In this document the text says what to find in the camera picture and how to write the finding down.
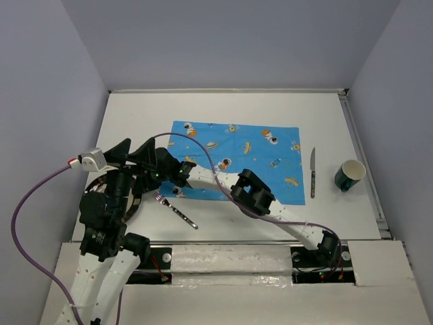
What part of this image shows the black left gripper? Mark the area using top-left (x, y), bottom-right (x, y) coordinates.
top-left (102, 135), bottom-right (158, 216)

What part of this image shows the steel fork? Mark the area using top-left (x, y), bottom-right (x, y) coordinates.
top-left (154, 192), bottom-right (198, 230)

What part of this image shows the black rimmed dinner plate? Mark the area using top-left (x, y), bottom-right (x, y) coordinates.
top-left (83, 173), bottom-right (143, 223)

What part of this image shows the blue space-print cloth placemat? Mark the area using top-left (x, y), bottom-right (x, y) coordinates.
top-left (168, 121), bottom-right (305, 205)

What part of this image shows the teal mug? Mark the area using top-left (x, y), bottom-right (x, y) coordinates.
top-left (334, 160), bottom-right (366, 192)

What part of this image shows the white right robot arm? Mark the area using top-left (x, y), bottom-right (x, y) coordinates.
top-left (143, 148), bottom-right (342, 265)

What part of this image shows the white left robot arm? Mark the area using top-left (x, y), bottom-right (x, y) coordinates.
top-left (56, 137), bottom-right (157, 324)

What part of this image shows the steel knife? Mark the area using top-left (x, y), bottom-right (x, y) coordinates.
top-left (310, 147), bottom-right (316, 198)

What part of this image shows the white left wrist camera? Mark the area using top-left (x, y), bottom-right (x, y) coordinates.
top-left (68, 148), bottom-right (108, 172)

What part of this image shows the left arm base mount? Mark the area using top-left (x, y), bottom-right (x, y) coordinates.
top-left (127, 246), bottom-right (173, 285)

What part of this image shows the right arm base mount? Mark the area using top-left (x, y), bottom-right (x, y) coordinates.
top-left (290, 245), bottom-right (355, 284)

